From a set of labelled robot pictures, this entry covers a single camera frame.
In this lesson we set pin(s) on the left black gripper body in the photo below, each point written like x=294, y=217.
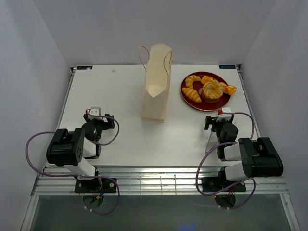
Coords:
x=100, y=124

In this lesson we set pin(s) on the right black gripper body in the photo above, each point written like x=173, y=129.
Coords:
x=217, y=126

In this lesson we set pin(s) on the round flower-shaped bread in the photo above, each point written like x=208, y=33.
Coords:
x=212, y=91

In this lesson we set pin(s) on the twisted orange bread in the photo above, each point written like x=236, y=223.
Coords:
x=228, y=89

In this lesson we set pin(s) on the small orange bread roll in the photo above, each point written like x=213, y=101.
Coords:
x=206, y=79

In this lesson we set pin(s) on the curved croissant bread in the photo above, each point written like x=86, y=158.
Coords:
x=190, y=80

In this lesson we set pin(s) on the beige paper bag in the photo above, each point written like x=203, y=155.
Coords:
x=157, y=82

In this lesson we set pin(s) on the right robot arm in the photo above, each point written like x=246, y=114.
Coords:
x=254, y=158

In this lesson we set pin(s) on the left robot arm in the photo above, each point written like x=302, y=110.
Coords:
x=72, y=150

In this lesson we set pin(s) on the striped croissant bread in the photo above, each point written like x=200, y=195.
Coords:
x=191, y=94

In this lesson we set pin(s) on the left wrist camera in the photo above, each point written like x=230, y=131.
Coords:
x=95, y=111

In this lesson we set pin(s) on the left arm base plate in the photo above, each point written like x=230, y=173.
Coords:
x=95, y=186

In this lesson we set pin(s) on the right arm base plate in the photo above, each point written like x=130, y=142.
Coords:
x=214, y=184

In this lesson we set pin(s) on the aluminium frame rail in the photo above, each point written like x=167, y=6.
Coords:
x=131, y=180

